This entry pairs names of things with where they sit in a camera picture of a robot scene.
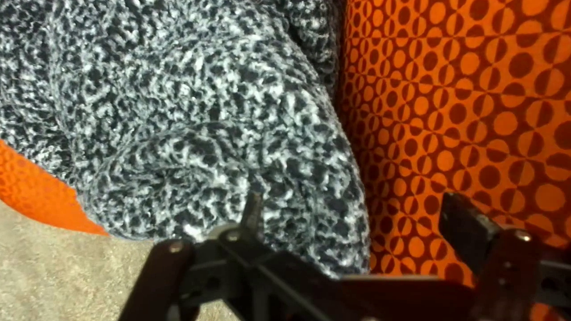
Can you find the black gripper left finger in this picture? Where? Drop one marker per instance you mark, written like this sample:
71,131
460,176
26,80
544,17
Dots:
171,274

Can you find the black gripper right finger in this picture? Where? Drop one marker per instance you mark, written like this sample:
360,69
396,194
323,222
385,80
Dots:
505,262

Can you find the navy white speckled fleece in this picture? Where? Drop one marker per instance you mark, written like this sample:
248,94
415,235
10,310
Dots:
189,119

